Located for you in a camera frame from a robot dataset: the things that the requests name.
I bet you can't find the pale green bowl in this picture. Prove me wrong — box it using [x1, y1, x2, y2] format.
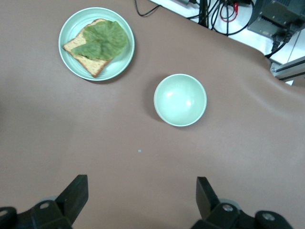
[153, 73, 208, 127]

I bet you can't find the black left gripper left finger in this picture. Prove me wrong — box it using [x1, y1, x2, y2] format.
[30, 174, 89, 229]

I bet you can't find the grey metal equipment box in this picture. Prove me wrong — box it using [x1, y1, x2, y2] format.
[247, 0, 305, 39]

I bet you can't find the green lettuce leaf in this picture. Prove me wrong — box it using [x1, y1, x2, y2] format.
[71, 20, 130, 61]

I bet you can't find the black cable bundle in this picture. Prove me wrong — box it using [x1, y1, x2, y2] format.
[185, 0, 254, 37]

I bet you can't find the pale green plate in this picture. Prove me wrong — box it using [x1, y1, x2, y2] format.
[58, 7, 136, 82]

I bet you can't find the thin black cable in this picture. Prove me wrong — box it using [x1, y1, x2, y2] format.
[134, 0, 161, 18]

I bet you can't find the brown bread slice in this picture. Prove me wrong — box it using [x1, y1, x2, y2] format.
[62, 18, 112, 78]

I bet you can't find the aluminium camera mount post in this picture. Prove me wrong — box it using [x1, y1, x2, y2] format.
[270, 55, 305, 82]

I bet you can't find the red cable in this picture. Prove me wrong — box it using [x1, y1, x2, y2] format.
[220, 1, 239, 23]

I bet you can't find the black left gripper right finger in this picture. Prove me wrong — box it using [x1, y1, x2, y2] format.
[190, 176, 257, 229]

